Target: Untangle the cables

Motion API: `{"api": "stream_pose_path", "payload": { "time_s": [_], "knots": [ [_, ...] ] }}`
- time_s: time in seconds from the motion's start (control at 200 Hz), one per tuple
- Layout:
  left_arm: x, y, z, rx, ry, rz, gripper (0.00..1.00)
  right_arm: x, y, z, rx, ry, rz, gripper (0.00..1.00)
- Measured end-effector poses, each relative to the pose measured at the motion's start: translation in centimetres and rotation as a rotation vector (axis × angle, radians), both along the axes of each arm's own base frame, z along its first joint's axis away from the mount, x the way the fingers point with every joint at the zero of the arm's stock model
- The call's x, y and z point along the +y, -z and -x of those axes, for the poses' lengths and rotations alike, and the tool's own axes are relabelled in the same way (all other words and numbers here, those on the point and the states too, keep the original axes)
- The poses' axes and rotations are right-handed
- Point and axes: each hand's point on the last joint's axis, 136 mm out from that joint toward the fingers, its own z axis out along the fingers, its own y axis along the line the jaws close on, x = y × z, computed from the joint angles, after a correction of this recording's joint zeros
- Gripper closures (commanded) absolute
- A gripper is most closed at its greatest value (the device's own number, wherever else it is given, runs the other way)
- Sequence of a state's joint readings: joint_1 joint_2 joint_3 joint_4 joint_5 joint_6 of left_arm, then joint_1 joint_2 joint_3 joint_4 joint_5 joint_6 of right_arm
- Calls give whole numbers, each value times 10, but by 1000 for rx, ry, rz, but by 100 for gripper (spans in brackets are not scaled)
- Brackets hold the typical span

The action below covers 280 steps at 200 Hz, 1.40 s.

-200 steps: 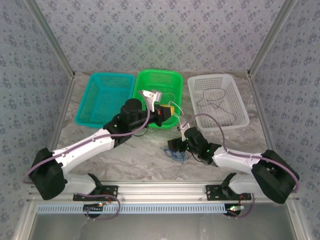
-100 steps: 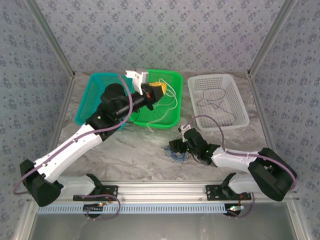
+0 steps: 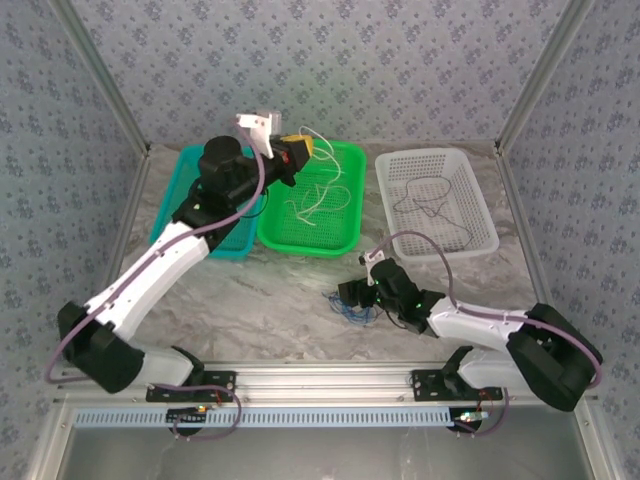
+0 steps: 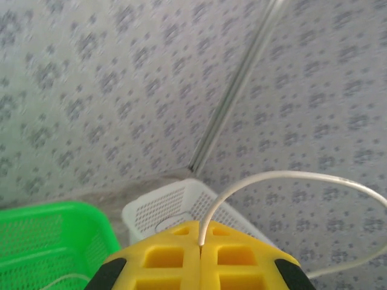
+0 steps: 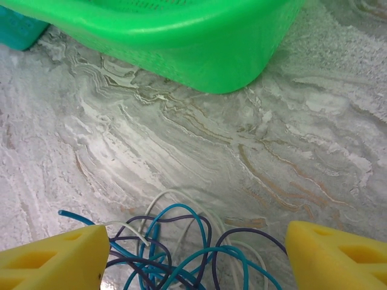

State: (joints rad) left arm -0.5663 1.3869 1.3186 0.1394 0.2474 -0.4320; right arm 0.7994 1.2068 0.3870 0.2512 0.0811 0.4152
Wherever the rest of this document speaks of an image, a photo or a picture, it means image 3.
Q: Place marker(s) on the aluminium table side rail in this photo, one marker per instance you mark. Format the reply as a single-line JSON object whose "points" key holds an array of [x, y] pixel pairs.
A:
{"points": [[131, 210], [520, 220]]}

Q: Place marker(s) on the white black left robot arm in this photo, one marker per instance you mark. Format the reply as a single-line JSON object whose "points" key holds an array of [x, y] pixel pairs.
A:
{"points": [[150, 280]]}

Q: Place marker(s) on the teal plastic basket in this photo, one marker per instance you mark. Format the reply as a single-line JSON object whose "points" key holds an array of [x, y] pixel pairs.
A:
{"points": [[235, 247]]}

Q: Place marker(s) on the green plastic basket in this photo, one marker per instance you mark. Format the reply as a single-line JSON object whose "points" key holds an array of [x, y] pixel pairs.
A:
{"points": [[310, 240]]}

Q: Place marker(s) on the white plastic basket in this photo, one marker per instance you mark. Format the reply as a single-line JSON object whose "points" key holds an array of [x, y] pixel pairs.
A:
{"points": [[450, 165]]}

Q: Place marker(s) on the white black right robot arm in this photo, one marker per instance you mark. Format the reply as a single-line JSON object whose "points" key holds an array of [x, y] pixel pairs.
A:
{"points": [[480, 325]]}

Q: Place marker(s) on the aluminium frame post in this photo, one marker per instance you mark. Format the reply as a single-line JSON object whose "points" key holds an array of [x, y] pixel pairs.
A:
{"points": [[545, 70], [100, 75]]}

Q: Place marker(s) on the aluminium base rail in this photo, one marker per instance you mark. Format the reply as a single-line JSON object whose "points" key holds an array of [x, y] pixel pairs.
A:
{"points": [[320, 382]]}

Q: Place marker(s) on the small black circuit board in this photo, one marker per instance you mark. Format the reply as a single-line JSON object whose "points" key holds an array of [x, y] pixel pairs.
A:
{"points": [[470, 417], [187, 416]]}

